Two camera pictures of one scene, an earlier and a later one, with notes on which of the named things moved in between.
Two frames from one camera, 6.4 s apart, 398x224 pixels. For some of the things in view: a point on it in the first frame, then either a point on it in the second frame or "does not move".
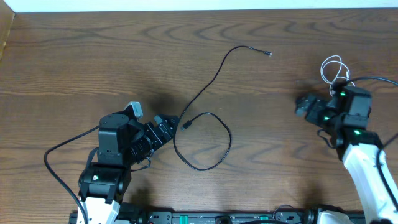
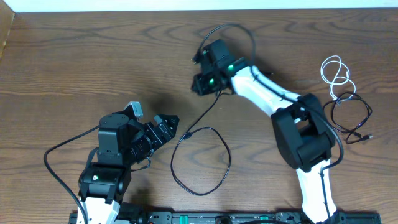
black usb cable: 184,126 -> 188,135
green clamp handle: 183,219 does not move
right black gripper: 318,105 -> 198,79
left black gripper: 150,129 does not move
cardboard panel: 7,15 does not move
